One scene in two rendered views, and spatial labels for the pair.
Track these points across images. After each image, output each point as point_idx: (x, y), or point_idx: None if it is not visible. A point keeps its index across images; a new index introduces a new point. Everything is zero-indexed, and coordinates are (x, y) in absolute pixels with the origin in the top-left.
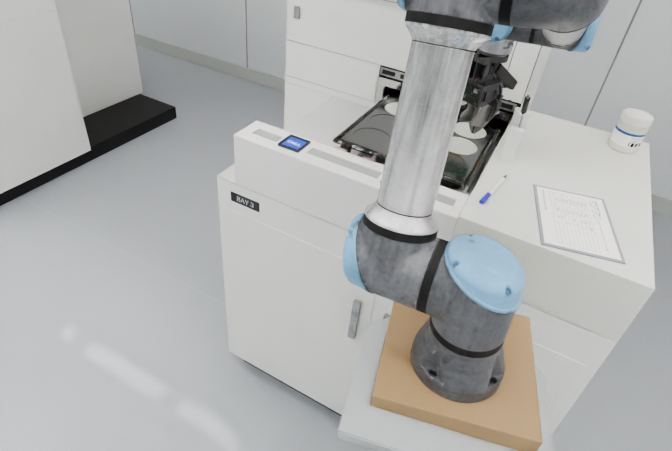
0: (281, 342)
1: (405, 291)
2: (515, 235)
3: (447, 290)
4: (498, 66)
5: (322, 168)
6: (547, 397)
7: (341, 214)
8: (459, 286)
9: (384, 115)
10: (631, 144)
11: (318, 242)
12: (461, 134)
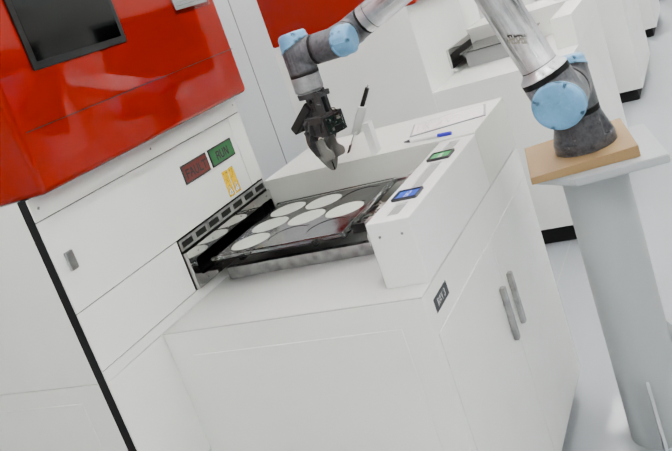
0: None
1: (587, 85)
2: (481, 120)
3: (583, 70)
4: None
5: (442, 175)
6: (535, 223)
7: (462, 208)
8: (583, 61)
9: (270, 240)
10: None
11: (471, 263)
12: (299, 207)
